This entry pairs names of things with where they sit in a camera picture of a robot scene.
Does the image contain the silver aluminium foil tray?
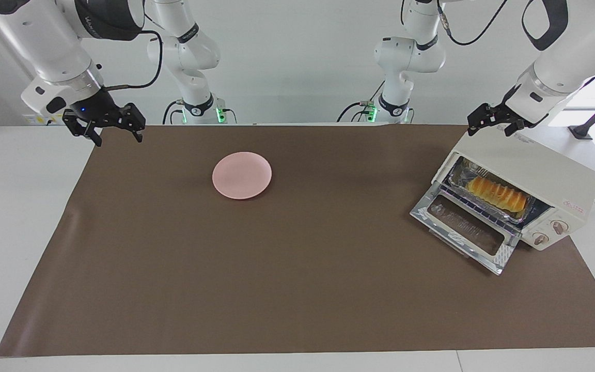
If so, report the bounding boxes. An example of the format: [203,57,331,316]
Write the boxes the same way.
[449,157,531,224]

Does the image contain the yellow ridged bread loaf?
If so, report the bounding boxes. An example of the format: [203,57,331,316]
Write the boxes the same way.
[466,176,528,213]

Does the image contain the cream toaster oven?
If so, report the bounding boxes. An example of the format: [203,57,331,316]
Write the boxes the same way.
[432,127,595,252]

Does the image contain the glass oven door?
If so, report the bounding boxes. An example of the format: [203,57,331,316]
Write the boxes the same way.
[410,182,521,275]

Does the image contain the pink round plate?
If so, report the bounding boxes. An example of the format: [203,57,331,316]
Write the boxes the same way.
[212,151,273,200]

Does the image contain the brown table mat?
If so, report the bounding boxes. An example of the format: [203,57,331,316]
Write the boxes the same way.
[0,124,595,357]

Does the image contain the black right arm base cables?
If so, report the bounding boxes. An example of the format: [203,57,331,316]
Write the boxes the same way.
[162,100,187,125]

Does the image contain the black arm base cables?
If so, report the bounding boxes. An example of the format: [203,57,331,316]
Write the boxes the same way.
[336,77,386,123]
[162,100,187,125]

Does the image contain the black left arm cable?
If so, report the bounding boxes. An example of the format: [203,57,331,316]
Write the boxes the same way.
[434,0,510,47]

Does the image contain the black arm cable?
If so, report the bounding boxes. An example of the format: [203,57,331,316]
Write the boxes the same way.
[434,0,510,47]
[105,30,164,91]

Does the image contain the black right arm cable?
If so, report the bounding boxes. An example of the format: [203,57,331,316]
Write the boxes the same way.
[105,30,164,91]

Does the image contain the black left arm base cables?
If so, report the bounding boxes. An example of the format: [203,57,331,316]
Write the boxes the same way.
[336,77,386,123]

